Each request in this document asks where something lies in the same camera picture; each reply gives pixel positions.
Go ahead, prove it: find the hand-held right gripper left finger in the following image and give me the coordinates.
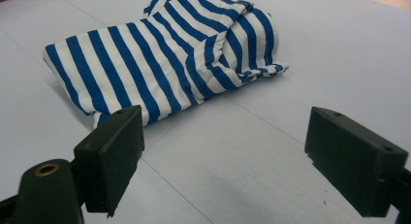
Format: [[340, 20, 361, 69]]
[[73, 105, 145, 218]]

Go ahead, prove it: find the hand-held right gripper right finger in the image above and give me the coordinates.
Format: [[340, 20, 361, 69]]
[[304, 106, 409, 218]]

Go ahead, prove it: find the blue white striped cloth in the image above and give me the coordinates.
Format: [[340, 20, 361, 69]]
[[42, 0, 290, 130]]

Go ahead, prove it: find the white table sheet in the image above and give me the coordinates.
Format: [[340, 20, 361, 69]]
[[0, 0, 411, 224]]

